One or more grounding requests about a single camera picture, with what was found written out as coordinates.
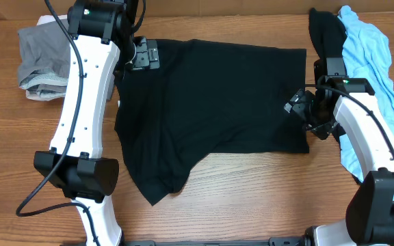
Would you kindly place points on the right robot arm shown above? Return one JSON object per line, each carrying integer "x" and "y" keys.
{"x": 351, "y": 104}

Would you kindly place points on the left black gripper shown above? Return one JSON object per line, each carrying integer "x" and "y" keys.
{"x": 147, "y": 56}

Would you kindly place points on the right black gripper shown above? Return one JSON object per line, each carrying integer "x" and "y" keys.
{"x": 297, "y": 105}

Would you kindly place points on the light blue t-shirt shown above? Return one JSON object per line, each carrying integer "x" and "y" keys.
{"x": 366, "y": 54}

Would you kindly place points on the white garment under grey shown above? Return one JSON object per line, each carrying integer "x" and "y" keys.
{"x": 49, "y": 18}

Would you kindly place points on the folded grey shirt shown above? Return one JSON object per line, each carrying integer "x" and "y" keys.
{"x": 45, "y": 62}

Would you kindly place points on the black t-shirt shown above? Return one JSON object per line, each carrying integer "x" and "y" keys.
{"x": 206, "y": 97}

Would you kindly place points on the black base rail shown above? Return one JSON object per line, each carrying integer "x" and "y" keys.
{"x": 273, "y": 241}

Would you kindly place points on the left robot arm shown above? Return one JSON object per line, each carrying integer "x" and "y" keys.
{"x": 103, "y": 47}

